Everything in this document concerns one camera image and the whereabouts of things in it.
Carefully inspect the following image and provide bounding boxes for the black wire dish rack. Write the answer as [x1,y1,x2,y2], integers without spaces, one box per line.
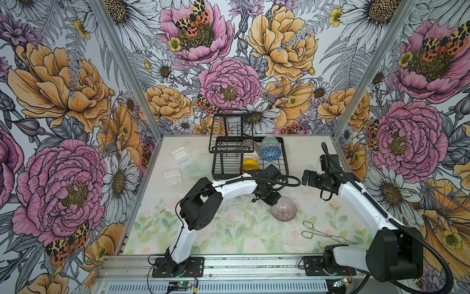
[209,113,290,180]

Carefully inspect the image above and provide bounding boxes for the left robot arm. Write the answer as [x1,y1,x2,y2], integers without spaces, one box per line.
[159,165,288,276]

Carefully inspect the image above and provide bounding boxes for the yellow bowl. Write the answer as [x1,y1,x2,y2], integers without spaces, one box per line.
[241,158,259,173]

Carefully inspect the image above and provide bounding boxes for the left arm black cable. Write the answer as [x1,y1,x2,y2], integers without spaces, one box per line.
[174,174,302,258]

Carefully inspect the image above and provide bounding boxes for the blue patterned bowl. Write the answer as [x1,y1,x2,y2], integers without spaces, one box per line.
[261,145,282,162]

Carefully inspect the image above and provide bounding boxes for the aluminium mounting rail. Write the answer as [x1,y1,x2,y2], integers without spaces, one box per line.
[95,253,372,282]

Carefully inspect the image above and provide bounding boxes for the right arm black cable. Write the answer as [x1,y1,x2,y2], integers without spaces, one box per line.
[320,142,455,294]

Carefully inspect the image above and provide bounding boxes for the clear ribbed plastic packet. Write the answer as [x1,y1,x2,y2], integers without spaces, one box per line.
[164,167,182,187]

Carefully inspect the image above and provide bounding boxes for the black white patterned bowl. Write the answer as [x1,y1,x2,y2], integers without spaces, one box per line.
[241,138,258,153]

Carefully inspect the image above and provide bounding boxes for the clear square plastic packet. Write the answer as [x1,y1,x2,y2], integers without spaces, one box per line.
[171,147,192,165]

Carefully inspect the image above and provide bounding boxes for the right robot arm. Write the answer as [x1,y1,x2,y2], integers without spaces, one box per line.
[302,154,423,282]

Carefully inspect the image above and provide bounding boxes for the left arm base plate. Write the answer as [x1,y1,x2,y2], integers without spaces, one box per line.
[151,257,205,278]

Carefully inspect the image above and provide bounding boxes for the cream white bowl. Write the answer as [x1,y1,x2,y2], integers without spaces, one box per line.
[244,151,259,162]

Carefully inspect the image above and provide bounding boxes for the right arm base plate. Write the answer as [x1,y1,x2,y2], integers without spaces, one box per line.
[298,256,356,276]

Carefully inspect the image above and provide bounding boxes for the metal tongs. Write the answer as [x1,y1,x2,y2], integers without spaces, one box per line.
[301,220,357,245]

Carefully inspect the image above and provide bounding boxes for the pink striped glass bowl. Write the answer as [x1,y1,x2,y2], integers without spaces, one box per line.
[271,197,297,222]

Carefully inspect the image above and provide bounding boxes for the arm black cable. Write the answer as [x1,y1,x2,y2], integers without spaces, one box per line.
[174,174,302,258]
[320,142,455,294]

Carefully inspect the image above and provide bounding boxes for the mint green bowl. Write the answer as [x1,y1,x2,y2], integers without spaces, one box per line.
[260,136,281,149]

